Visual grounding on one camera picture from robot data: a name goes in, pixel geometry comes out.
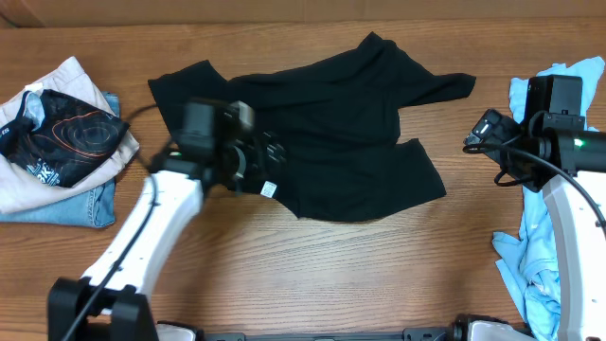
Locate black t-shirt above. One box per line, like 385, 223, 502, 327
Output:
149, 33, 475, 223

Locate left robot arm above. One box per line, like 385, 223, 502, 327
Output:
47, 99, 285, 341

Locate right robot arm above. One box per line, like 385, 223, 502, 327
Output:
463, 75, 605, 340

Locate light blue t-shirt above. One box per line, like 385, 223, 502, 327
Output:
492, 56, 605, 341

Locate blue denim jeans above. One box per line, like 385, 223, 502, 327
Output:
1, 102, 115, 227

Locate black patterned folded shirt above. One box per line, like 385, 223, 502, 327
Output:
1, 89, 129, 188

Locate right black cable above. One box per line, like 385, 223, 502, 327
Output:
461, 109, 606, 238

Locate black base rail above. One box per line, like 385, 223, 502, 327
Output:
155, 319, 536, 341

